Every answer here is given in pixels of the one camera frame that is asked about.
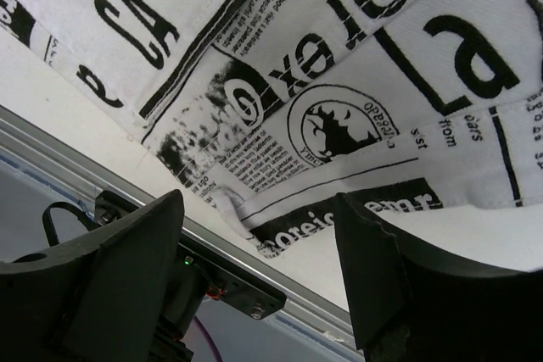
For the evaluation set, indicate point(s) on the aluminium frame rail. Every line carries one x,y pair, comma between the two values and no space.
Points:
51,166

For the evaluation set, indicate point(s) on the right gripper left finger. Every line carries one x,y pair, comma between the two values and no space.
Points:
77,301

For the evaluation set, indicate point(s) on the newspaper print trousers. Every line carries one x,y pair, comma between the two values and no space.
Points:
268,109

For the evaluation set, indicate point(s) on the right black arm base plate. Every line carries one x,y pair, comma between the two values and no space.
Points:
185,271

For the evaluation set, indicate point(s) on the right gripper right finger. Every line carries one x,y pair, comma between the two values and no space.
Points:
412,301

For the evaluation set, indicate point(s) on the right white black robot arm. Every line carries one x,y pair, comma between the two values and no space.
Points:
128,289

